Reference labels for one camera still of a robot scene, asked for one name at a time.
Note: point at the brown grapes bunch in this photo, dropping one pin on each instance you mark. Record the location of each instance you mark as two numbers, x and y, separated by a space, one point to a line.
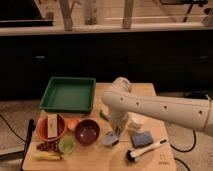
48 146

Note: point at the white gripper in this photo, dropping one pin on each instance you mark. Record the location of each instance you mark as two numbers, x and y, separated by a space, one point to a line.
118 122

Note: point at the blue sponge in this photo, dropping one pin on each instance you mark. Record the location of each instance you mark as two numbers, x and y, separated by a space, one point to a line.
141 139

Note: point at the orange fruit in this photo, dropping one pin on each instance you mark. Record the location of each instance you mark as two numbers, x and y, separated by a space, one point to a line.
72 123

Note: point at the dark purple bowl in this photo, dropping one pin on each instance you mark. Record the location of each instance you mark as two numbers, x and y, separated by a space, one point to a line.
87 131

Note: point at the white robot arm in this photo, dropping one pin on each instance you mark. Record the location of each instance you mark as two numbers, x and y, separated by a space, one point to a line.
196 114

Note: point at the yellow banana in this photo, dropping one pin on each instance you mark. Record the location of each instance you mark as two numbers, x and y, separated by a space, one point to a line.
46 156

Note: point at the white cup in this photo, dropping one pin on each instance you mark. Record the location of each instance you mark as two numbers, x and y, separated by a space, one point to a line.
136 121

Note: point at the orange bowl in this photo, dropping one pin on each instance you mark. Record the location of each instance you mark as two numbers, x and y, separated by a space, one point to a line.
41 129

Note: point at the white handled brush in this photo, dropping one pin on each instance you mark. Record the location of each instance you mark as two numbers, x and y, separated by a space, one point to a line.
133 156

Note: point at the small green cup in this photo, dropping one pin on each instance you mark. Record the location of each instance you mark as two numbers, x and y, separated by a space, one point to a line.
66 145

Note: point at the wooden block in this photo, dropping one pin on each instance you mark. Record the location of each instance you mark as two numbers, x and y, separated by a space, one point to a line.
52 126

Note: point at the green vegetable piece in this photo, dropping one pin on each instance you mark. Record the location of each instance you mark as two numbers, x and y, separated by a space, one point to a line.
103 116

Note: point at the green plastic tray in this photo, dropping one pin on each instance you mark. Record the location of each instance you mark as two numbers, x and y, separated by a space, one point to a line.
69 94

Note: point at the metal cup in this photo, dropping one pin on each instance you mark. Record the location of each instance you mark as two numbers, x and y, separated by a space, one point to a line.
110 139

